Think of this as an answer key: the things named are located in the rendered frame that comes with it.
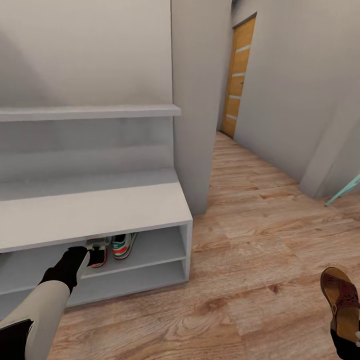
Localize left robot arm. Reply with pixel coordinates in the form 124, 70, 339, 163
0, 237, 110, 360

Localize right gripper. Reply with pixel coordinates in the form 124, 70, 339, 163
330, 328, 360, 360

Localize gym shoe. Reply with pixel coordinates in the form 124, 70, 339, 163
91, 245, 107, 268
111, 232, 138, 260

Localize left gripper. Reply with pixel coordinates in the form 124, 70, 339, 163
88, 249, 105, 266

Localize sandal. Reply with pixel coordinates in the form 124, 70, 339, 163
320, 267, 360, 343

